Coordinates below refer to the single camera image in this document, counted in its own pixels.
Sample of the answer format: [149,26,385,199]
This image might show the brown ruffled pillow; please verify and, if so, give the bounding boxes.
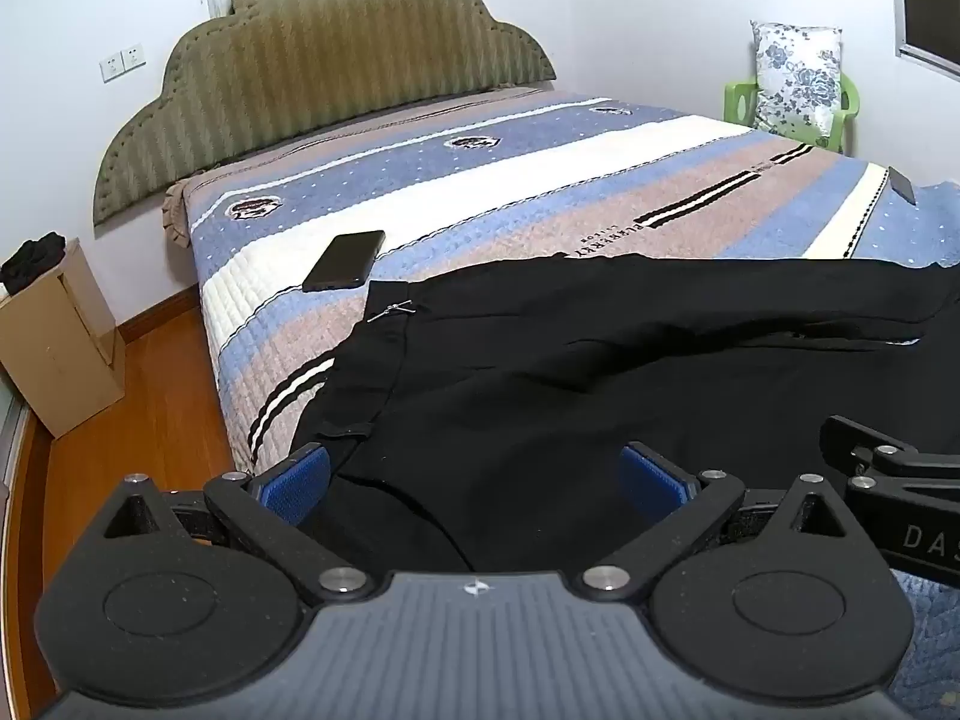
[161,178,202,249]

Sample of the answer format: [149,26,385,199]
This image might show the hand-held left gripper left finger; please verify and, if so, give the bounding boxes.
[101,441,373,602]

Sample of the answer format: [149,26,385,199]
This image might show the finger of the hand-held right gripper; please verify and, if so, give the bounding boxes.
[820,415,960,497]

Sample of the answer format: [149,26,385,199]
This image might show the black cloth bundle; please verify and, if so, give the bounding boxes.
[0,232,68,295]

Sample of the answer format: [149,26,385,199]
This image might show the black smartphone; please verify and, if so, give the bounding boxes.
[301,229,387,293]

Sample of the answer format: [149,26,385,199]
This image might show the grey door frame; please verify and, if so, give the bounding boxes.
[0,379,35,526]

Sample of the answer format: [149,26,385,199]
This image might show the cardboard box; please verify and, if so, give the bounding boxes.
[0,238,127,440]

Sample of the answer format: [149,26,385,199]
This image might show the blue floral pillow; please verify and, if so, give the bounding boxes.
[750,21,845,137]

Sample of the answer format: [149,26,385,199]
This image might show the black pants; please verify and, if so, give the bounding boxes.
[289,253,960,572]

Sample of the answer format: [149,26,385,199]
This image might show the striped quilted bedspread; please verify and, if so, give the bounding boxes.
[161,86,960,717]

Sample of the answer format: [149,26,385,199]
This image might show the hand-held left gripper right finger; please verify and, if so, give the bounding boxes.
[581,440,854,602]

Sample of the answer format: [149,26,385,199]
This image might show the olive padded headboard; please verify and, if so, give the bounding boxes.
[94,0,557,227]

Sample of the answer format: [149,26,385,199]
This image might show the green plastic chair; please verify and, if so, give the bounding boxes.
[724,73,860,155]

